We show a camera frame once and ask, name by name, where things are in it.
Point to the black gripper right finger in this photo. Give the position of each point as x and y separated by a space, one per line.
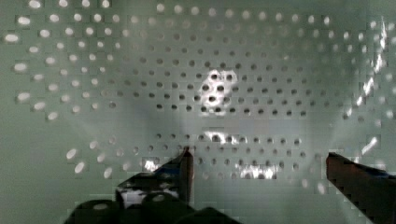
371 190

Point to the green plastic strainer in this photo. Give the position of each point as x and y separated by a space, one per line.
260 91

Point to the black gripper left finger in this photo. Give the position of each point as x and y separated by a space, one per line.
174 177

